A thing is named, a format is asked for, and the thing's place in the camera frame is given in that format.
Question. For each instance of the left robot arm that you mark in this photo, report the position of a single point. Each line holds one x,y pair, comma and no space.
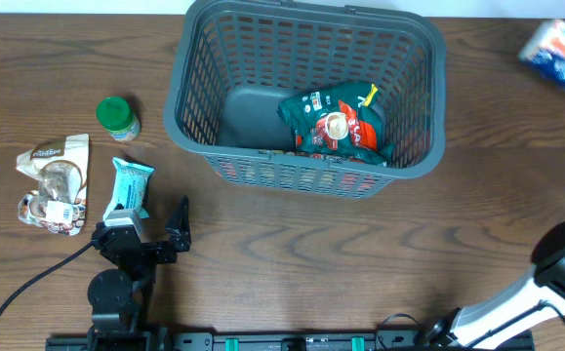
120,296

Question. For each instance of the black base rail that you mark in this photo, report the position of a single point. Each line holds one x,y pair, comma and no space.
204,341

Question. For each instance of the green lid seasoning jar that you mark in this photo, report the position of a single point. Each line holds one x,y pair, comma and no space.
118,118

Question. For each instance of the blue tissue pack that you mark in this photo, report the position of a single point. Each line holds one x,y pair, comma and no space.
545,51

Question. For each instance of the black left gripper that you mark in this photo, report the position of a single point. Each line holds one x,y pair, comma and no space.
179,240

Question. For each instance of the teal toilet wipes pack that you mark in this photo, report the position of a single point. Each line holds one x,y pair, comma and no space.
129,188

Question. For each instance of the beige brown snack bag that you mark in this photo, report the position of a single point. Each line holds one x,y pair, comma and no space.
60,166

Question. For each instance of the green coffee bag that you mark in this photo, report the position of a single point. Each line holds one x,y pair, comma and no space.
340,122

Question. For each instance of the grey plastic basket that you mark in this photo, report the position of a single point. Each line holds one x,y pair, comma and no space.
237,60

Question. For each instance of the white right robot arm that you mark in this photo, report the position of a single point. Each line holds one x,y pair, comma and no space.
502,322

